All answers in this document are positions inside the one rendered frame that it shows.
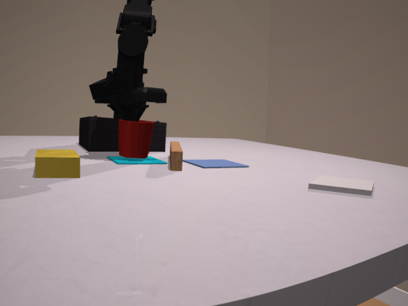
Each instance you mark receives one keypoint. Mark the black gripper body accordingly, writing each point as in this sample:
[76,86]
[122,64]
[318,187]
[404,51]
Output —
[135,94]

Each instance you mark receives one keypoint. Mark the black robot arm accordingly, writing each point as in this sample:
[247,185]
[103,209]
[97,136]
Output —
[137,24]

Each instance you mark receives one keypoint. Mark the white flat rectangular slab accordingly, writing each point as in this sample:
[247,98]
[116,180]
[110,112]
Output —
[343,185]

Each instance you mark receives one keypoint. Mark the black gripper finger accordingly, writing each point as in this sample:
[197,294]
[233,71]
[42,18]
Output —
[117,110]
[132,112]

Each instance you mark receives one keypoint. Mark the dark red cup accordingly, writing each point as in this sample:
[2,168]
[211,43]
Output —
[134,138]

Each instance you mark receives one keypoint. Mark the yellow rectangular block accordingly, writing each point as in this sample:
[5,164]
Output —
[57,164]

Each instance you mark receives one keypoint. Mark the tan curved wooden bar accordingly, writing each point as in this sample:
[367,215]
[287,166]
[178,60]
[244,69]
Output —
[175,156]

